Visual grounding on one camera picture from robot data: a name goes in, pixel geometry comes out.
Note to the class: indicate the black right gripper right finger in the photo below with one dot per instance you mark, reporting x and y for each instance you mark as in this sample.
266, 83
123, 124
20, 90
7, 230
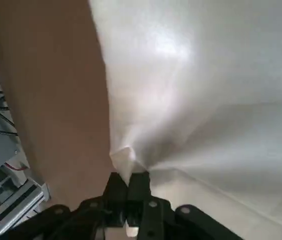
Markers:
155, 217

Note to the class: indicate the short aluminium profile post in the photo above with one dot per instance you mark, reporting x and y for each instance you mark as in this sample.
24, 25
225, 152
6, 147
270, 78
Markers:
18, 202

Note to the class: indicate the cream white tablecloth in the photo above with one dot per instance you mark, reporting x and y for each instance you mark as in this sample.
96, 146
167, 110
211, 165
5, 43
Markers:
205, 100

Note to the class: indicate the grey metal housing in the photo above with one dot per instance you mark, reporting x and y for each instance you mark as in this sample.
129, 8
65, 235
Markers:
6, 186

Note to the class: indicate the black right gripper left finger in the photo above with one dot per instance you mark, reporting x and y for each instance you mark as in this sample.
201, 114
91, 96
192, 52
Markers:
93, 217

